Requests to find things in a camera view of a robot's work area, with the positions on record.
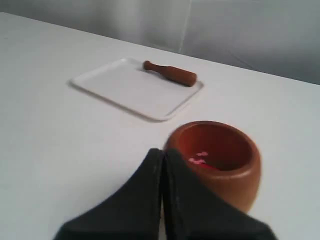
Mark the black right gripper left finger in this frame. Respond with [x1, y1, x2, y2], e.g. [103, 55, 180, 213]
[55, 148, 163, 240]

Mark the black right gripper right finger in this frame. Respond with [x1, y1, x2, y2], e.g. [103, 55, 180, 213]
[162, 149, 277, 240]

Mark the brown wooden pestle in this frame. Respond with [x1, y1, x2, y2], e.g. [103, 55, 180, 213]
[142, 60, 198, 87]

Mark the brown wooden mortar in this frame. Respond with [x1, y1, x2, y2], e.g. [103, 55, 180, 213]
[165, 120, 262, 213]

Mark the white rectangular plastic tray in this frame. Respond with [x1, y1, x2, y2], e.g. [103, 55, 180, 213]
[70, 58, 205, 121]

